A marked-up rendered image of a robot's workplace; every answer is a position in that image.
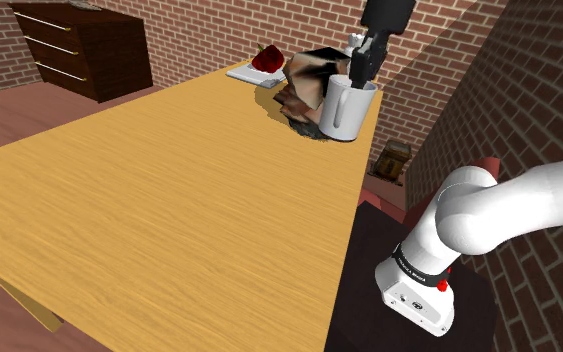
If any red fruit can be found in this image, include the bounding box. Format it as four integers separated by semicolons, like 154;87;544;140
251;43;286;75

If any dark wooden chest of drawers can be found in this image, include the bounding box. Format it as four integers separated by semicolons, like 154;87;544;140
7;0;154;105

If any white flat slab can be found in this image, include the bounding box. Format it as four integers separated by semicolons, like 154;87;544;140
225;62;290;90

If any dark robot stand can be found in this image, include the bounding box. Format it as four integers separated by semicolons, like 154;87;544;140
323;200;500;352

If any white mug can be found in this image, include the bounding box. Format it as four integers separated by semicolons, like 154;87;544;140
318;73;379;143

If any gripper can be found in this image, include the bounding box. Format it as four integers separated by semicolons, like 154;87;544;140
349;0;417;90

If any light wooden table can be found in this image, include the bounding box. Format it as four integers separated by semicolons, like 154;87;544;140
0;59;385;352

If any brown crumpled bag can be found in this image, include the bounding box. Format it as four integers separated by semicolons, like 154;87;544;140
272;47;353;142

